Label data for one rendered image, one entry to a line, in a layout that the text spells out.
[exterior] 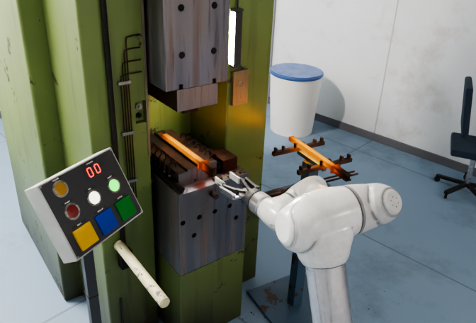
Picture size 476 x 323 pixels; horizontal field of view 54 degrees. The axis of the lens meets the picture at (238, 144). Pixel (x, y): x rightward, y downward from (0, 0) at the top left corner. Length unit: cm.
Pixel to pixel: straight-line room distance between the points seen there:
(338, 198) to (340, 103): 399
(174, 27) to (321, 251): 105
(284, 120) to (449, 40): 167
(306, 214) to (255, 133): 135
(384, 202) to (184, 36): 103
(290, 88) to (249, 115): 229
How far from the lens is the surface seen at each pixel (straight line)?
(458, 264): 348
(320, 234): 111
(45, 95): 231
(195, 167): 207
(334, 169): 215
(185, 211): 208
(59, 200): 164
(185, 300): 240
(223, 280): 248
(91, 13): 182
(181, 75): 187
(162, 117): 247
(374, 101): 490
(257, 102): 235
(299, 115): 472
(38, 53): 226
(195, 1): 184
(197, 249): 224
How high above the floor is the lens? 198
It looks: 25 degrees down
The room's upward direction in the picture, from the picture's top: 2 degrees clockwise
